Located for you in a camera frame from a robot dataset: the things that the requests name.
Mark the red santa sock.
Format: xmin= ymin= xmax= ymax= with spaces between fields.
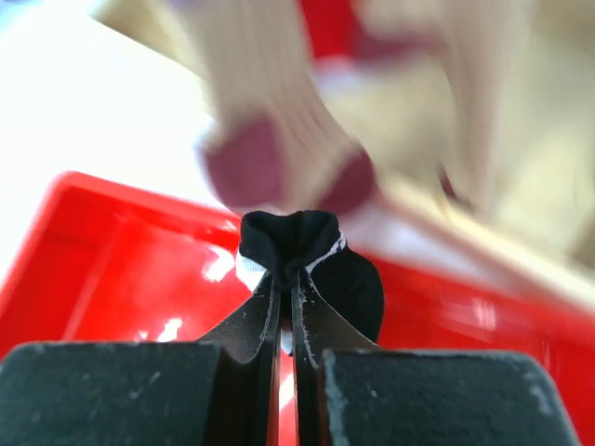
xmin=297 ymin=1 xmax=443 ymax=91

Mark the maroon striped beige sock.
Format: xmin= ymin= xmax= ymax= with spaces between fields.
xmin=168 ymin=1 xmax=492 ymax=214

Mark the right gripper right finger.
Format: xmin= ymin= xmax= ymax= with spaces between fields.
xmin=291 ymin=272 xmax=579 ymax=445

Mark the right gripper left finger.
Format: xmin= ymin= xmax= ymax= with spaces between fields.
xmin=1 ymin=276 xmax=280 ymax=445

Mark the red plastic tray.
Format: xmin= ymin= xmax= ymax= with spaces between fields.
xmin=1 ymin=173 xmax=594 ymax=445

